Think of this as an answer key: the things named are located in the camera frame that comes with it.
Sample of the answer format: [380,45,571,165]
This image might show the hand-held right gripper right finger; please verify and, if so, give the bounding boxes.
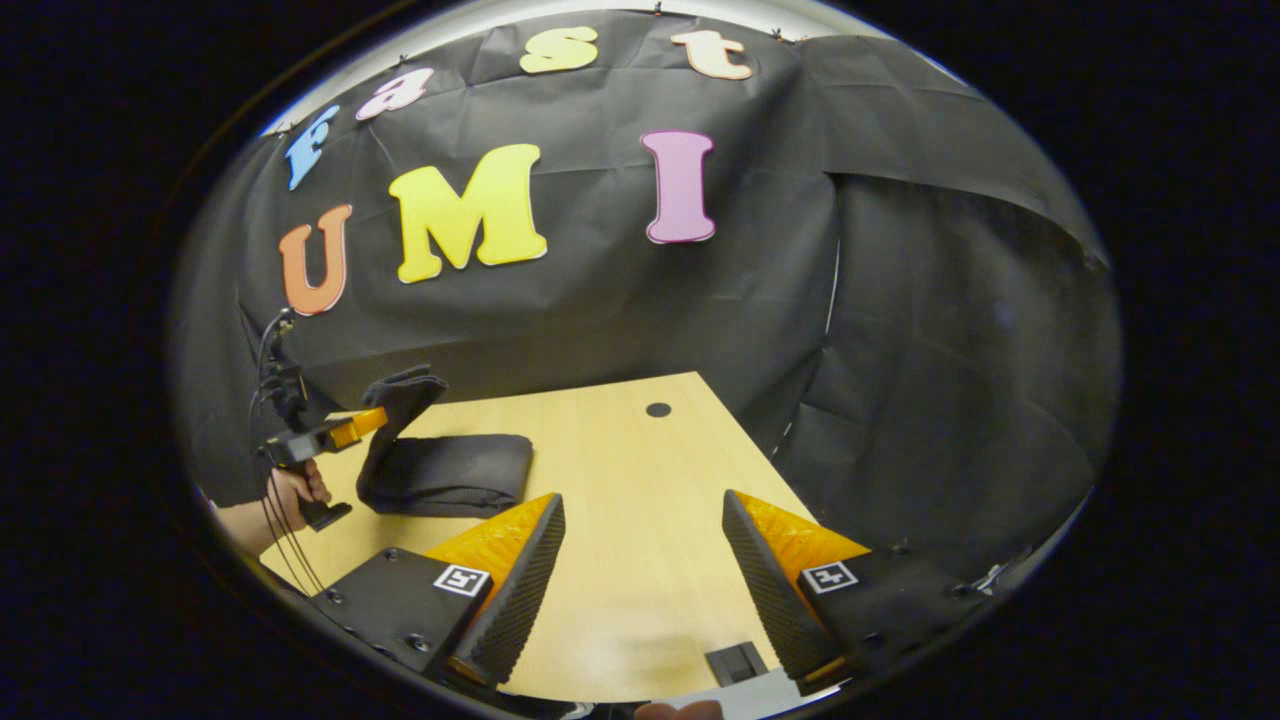
[720,488,993,697]

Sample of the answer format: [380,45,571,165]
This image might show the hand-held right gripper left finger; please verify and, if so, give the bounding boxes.
[310,491,568,691]

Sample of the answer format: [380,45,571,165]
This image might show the dark grey jeans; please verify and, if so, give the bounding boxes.
[356,365,534,518]

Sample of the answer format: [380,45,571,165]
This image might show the small black box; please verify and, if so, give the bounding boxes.
[705,642,769,687]

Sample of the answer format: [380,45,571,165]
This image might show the black backdrop cloth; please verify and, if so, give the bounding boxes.
[170,10,1123,621]

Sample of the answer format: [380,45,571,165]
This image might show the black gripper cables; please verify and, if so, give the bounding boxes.
[256,495,327,597]

